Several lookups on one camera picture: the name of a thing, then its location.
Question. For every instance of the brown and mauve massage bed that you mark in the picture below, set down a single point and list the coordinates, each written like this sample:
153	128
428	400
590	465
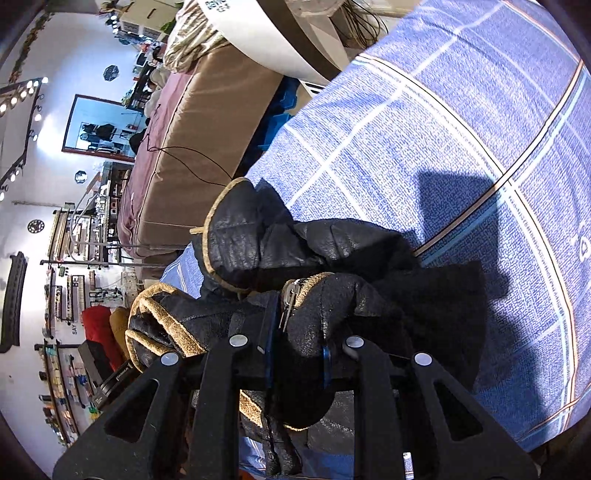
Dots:
184	161

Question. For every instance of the black wall shelf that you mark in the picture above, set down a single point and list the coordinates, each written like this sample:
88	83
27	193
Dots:
13	304

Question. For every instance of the red down jacket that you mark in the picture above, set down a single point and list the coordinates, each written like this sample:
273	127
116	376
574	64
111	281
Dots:
99	323

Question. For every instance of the blue plastic crate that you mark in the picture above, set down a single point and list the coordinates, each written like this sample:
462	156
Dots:
281	106

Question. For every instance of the mustard folded garment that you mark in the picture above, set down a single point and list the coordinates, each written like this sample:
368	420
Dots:
119	327

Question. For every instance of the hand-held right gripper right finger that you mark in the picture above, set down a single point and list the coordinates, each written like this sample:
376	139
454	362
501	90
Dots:
369	374

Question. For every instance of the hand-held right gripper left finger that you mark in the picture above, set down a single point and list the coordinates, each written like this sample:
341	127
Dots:
231	369

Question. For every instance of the red framed doorway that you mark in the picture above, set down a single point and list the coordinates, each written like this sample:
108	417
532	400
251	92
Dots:
67	124

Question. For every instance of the floral cream quilt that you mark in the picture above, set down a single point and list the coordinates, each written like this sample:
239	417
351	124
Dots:
194	46

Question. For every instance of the black octagonal wall ornament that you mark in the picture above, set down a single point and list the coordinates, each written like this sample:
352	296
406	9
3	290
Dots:
81	176

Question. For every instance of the black fleece-lined leather jacket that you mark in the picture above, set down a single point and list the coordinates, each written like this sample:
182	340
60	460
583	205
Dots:
323	295

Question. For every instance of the blue plaid bed sheet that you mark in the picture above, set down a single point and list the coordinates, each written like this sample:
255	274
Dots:
415	138

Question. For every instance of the ceiling track lights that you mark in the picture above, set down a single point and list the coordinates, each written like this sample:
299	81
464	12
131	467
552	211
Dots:
21	94

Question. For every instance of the black garment on massage bed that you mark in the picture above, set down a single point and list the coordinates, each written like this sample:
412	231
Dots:
138	141

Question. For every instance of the black wall display rack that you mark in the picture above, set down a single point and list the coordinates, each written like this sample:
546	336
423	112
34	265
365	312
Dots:
78	240
69	297
60	392

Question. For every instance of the white beauty machine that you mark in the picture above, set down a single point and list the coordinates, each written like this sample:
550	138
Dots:
277	41

